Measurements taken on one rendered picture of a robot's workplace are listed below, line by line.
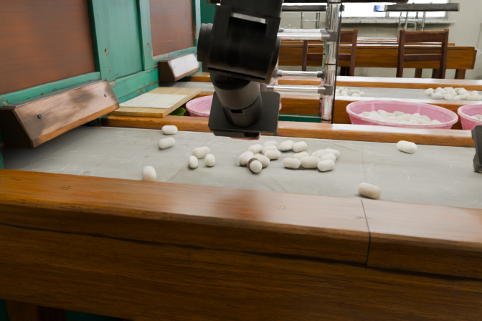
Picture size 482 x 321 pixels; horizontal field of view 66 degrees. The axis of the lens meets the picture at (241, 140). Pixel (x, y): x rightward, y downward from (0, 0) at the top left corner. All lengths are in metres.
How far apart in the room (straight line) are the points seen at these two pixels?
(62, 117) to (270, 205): 0.45
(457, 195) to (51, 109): 0.71
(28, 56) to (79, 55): 0.16
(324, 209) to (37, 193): 0.40
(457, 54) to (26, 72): 3.29
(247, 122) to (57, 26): 0.51
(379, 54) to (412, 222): 3.00
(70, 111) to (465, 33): 5.72
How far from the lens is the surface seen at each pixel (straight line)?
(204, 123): 0.88
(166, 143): 0.78
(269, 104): 0.55
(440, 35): 3.40
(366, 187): 0.60
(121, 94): 1.08
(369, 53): 3.44
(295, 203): 0.51
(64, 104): 0.80
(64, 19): 0.91
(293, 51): 3.39
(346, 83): 1.52
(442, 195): 0.66
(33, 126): 0.72
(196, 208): 0.50
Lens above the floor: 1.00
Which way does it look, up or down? 19 degrees down
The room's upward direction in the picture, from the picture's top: straight up
